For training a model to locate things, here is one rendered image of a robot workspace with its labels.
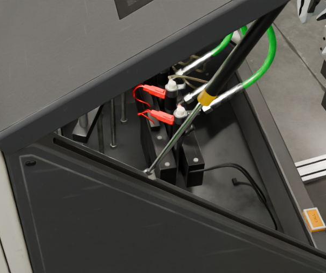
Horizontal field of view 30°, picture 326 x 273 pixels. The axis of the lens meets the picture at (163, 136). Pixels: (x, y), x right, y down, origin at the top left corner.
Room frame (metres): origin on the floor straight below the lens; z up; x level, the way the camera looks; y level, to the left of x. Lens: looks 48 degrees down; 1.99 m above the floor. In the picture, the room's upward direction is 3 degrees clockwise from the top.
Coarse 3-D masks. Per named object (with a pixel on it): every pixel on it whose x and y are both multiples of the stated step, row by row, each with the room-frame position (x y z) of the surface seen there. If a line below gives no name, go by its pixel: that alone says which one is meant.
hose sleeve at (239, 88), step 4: (240, 84) 0.90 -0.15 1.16; (232, 88) 0.90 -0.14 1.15; (236, 88) 0.89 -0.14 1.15; (240, 88) 0.89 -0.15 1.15; (244, 88) 0.89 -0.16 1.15; (228, 92) 0.89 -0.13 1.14; (232, 92) 0.89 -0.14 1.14; (236, 92) 0.89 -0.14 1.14; (240, 92) 0.89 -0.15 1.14; (220, 96) 0.89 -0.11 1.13; (224, 96) 0.89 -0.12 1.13; (228, 96) 0.89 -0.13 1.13; (232, 96) 0.89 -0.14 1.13; (216, 100) 0.88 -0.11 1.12; (220, 100) 0.88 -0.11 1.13; (224, 100) 0.88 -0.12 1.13; (212, 104) 0.88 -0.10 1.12; (216, 104) 0.88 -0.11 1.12; (220, 104) 0.88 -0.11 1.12; (212, 108) 0.88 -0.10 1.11
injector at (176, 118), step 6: (174, 114) 0.87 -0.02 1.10; (186, 114) 0.87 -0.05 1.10; (174, 120) 0.86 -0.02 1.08; (180, 120) 0.86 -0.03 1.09; (174, 126) 0.86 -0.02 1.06; (192, 126) 0.87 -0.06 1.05; (174, 132) 0.86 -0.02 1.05; (186, 132) 0.87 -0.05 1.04; (180, 138) 0.86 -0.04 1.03; (174, 144) 0.86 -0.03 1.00; (180, 144) 0.86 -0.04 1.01; (174, 150) 0.86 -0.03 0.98; (180, 150) 0.86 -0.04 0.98; (174, 156) 0.86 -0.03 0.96; (180, 156) 0.87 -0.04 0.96
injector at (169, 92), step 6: (168, 90) 0.94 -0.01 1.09; (174, 90) 0.94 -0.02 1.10; (168, 96) 0.93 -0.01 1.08; (174, 96) 0.94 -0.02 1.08; (168, 102) 0.93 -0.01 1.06; (174, 102) 0.94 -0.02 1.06; (180, 102) 0.95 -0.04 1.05; (168, 108) 0.93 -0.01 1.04; (174, 108) 0.94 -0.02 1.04; (168, 126) 0.94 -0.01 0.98; (168, 132) 0.94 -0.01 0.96; (168, 138) 0.94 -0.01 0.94
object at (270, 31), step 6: (270, 30) 0.90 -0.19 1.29; (270, 36) 0.90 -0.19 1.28; (270, 42) 0.91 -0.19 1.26; (276, 42) 0.91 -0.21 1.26; (270, 48) 0.91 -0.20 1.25; (270, 54) 0.91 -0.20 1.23; (270, 60) 0.91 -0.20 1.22; (264, 66) 0.91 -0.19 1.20; (258, 72) 0.91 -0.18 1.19; (264, 72) 0.90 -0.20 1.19; (252, 78) 0.90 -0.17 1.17; (258, 78) 0.90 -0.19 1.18; (246, 84) 0.90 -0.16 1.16
